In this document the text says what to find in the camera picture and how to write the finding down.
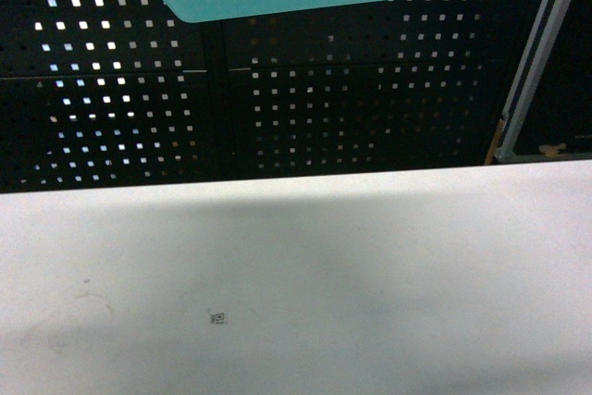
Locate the black perforated back panel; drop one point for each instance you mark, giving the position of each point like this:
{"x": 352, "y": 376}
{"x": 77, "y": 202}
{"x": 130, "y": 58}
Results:
{"x": 117, "y": 93}

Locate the aluminium frame post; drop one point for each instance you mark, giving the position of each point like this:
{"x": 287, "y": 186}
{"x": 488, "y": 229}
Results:
{"x": 547, "y": 113}

